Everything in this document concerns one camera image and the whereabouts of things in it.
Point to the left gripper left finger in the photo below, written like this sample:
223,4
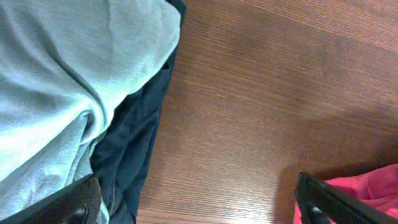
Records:
78,203

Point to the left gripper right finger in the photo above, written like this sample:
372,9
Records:
320,203

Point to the red soccer print t-shirt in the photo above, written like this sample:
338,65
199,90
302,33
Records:
377,188

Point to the navy blue folded garment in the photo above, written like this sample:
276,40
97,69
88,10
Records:
133,140

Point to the light grey crumpled shirt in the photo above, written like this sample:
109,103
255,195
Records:
65,67

